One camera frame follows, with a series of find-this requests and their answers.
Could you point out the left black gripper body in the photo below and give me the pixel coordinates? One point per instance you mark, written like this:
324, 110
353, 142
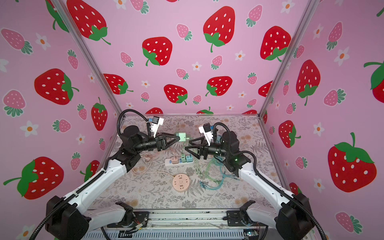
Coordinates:
149, 145

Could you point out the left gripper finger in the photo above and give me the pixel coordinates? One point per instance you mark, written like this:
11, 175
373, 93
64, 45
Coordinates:
169, 137
167, 143

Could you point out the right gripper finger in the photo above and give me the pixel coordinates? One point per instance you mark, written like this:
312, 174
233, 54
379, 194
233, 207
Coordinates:
198, 142
196, 152

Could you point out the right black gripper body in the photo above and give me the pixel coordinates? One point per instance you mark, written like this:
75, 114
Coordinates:
216, 149

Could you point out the blue plug adapter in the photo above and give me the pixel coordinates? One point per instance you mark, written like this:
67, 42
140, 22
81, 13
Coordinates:
189, 158

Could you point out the white blue power strip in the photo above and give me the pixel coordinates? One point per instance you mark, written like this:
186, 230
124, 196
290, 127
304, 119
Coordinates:
168, 164

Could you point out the pink plug adapter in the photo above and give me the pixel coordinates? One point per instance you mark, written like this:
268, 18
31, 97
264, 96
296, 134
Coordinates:
174, 160

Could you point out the light green plug adapter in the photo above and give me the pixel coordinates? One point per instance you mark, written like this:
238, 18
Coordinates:
183, 137

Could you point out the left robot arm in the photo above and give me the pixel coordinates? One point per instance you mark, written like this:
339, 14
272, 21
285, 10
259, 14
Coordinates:
93, 186

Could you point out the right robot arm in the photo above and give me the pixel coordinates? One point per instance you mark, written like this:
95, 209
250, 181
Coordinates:
270, 186

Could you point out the round pink power socket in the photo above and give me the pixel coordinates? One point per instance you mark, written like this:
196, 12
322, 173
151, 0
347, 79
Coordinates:
181, 182

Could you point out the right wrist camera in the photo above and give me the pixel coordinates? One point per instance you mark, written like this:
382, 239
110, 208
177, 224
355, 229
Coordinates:
207, 131

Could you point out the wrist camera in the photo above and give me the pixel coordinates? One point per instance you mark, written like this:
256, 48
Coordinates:
207, 131
155, 122

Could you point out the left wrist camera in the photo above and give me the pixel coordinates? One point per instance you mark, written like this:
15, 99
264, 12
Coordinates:
155, 122

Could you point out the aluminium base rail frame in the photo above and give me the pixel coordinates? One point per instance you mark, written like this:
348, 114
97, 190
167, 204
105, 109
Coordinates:
122, 215

